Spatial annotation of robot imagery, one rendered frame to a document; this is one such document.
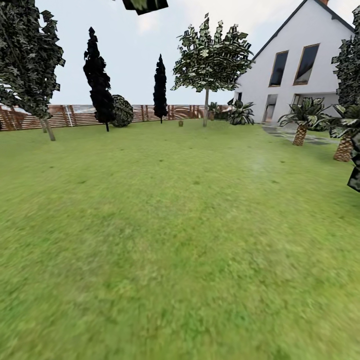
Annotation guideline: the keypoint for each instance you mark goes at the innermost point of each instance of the fixed window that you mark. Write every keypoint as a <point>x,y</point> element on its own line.
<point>270,107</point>

